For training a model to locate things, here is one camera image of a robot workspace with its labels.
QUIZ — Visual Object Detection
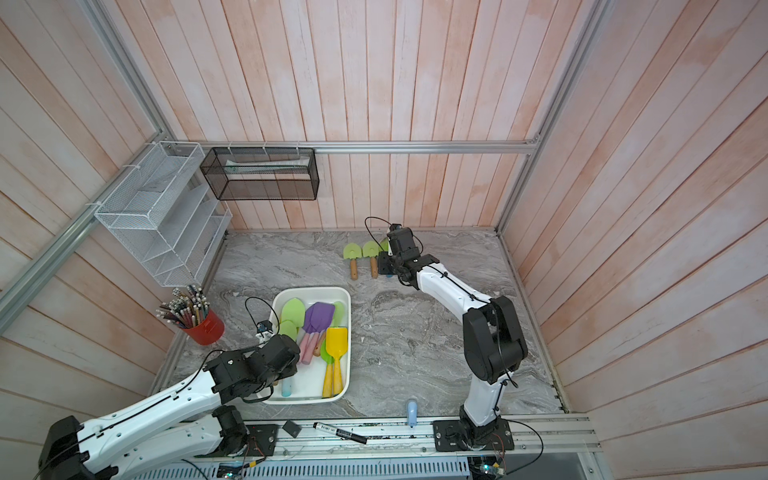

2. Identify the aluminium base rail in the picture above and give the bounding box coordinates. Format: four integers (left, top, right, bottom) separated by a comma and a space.
131, 412, 604, 480

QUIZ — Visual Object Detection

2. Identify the black marker pen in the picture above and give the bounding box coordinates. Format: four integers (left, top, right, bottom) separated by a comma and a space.
313, 422, 368, 445

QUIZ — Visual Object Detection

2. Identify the light blue small bottle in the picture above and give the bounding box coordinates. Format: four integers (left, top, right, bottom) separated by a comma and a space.
406, 398, 418, 428

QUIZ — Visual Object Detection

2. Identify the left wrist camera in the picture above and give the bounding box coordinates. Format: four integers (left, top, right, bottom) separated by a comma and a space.
256, 320, 274, 338

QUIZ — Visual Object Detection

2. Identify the yellow plastic shovel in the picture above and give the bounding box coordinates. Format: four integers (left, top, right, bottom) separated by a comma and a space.
325, 327, 348, 396

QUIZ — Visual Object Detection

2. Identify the black mesh basket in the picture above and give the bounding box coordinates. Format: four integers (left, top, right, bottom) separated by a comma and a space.
200, 146, 320, 201

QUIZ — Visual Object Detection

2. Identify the pink handled purple shovel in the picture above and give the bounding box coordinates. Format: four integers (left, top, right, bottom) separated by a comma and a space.
299, 302, 335, 365

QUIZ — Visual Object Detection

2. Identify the small black block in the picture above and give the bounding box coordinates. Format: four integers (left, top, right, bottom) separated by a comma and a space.
282, 420, 302, 438

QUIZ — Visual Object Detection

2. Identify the red pencil cup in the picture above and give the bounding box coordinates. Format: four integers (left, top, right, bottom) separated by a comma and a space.
156, 284, 225, 346

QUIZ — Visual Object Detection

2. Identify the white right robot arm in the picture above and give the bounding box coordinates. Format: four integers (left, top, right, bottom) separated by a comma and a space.
378, 224, 528, 452

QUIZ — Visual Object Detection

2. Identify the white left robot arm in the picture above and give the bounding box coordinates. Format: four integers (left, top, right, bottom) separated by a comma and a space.
35, 334, 300, 479

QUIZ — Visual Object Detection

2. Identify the green shovel wooden handle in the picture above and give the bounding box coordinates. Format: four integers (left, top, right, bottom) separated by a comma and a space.
362, 240, 381, 279
343, 242, 362, 280

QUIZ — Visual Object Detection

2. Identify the bright green yellow-handled shovel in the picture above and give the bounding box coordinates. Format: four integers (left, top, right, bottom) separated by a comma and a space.
379, 239, 391, 256

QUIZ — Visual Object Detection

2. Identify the white storage box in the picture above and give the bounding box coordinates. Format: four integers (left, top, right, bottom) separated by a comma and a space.
265, 286, 352, 405

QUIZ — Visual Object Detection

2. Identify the white wire shelf rack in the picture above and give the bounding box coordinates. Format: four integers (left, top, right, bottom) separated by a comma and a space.
95, 142, 232, 288

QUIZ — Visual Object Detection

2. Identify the light blue shovel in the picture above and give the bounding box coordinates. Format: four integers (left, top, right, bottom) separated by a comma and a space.
279, 320, 298, 397

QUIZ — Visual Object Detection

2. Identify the green shovel at back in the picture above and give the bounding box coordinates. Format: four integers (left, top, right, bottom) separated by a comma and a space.
331, 301, 346, 327

